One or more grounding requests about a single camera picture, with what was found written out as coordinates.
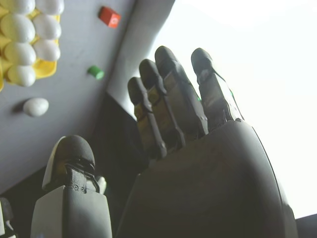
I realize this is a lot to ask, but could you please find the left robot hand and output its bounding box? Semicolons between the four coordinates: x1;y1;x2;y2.
29;45;298;238

